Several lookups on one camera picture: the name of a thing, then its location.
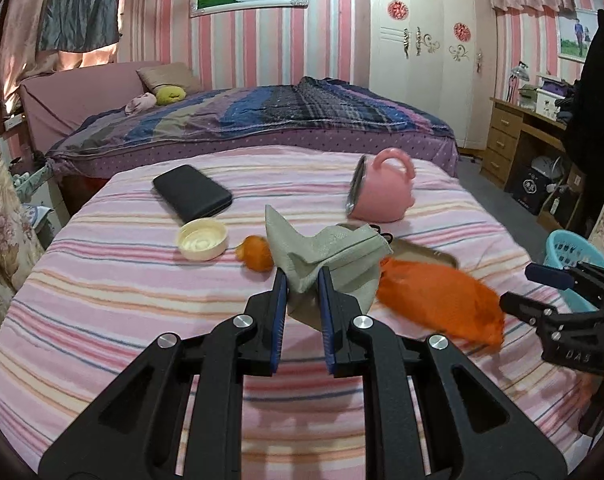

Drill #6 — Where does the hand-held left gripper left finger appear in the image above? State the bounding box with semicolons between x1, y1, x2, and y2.
39;269;289;480

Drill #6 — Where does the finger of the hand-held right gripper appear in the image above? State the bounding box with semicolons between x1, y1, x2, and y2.
525;261;604;311
499;292;559;331

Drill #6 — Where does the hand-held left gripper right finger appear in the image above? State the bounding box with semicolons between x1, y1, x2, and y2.
318;268;568;480

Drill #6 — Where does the light blue plastic basket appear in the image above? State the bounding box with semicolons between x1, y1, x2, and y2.
544;229;604;314

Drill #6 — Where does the grey cloth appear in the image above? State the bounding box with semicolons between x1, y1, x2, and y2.
264;204;394;332

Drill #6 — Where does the orange mesh cloth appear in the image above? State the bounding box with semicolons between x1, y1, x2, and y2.
376;257;506;347

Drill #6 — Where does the black cardboard box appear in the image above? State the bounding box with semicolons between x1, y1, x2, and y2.
511;164;550;217

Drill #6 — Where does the cream plastic lid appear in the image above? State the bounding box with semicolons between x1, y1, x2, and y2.
176;218;229;262

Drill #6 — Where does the pink cup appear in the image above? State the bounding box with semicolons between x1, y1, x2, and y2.
345;147;417;223

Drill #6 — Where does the wooden desk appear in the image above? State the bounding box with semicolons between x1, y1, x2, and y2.
479;97;589;233

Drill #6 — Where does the black textured case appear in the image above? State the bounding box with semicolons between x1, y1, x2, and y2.
152;164;233;226

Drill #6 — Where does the purple bed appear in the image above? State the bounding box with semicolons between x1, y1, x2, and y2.
44;76;459;192

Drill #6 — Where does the white box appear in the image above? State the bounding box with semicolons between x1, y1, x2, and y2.
534;77;567;122

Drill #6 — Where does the black coat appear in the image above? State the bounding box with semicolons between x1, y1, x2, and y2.
564;7;604;202

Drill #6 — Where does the desk lamp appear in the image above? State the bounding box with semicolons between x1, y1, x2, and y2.
504;60;534;107

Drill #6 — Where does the purple plaid quilt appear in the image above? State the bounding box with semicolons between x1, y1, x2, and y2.
47;76;456;153

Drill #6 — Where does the cream wardrobe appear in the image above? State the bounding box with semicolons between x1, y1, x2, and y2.
369;0;499;152

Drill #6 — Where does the yellow-green cushion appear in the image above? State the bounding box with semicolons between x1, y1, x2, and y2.
154;84;187;107

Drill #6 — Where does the pink crumpled cloth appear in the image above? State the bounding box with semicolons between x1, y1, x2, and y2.
124;93;157;116

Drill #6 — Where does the beige pillow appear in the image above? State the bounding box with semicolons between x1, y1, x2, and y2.
136;62;204;96

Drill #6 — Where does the floral curtain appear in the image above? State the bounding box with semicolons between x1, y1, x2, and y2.
0;20;47;366

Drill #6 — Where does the pink headboard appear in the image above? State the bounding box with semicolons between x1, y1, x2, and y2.
19;61;166;157

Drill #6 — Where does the grey curtain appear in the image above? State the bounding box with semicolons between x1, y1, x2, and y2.
36;0;124;54

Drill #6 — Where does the small framed wall photo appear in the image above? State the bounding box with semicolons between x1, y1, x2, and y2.
556;8;601;64

